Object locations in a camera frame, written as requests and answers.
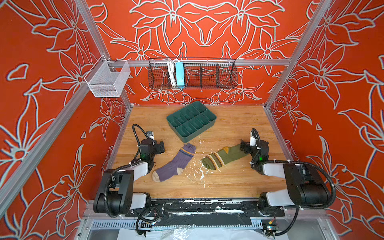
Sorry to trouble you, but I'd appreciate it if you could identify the purple striped sock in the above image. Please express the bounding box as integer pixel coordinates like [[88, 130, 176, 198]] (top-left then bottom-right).
[[152, 143, 197, 183]]

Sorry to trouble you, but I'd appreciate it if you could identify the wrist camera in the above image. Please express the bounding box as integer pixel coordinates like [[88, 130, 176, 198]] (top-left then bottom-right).
[[146, 131, 155, 140], [250, 133, 259, 147]]

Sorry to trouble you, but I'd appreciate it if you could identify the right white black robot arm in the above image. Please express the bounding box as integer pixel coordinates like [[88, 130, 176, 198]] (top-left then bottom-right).
[[240, 128, 337, 215]]

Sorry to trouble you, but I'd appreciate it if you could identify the black wire basket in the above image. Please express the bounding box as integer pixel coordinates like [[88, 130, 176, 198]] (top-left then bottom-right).
[[148, 58, 239, 90]]

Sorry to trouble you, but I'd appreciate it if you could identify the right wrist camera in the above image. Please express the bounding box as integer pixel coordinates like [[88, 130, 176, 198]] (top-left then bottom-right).
[[250, 133, 259, 147]]

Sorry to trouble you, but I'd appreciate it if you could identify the light blue box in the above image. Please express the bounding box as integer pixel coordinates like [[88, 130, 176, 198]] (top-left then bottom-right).
[[175, 62, 185, 89]]

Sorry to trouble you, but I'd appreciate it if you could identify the green compartment tray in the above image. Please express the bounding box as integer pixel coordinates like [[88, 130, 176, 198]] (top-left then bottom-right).
[[167, 101, 217, 144]]

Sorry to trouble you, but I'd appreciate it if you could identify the clear acrylic box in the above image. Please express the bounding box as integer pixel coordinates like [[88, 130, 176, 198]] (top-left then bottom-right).
[[84, 56, 131, 98]]

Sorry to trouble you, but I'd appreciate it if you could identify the green striped sock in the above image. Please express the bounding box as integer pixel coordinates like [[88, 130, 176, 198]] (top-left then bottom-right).
[[202, 145, 249, 170]]

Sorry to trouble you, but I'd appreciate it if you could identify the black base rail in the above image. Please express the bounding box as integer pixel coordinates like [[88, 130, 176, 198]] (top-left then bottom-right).
[[139, 198, 286, 230]]

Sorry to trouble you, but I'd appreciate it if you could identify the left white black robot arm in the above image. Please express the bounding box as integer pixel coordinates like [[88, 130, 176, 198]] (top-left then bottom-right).
[[93, 124, 165, 218]]

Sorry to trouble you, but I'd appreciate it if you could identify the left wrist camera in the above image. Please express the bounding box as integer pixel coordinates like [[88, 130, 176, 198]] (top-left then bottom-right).
[[146, 131, 155, 140]]

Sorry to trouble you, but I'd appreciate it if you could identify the white cable bundle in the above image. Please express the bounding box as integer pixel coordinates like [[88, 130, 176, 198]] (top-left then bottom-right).
[[166, 59, 177, 87]]

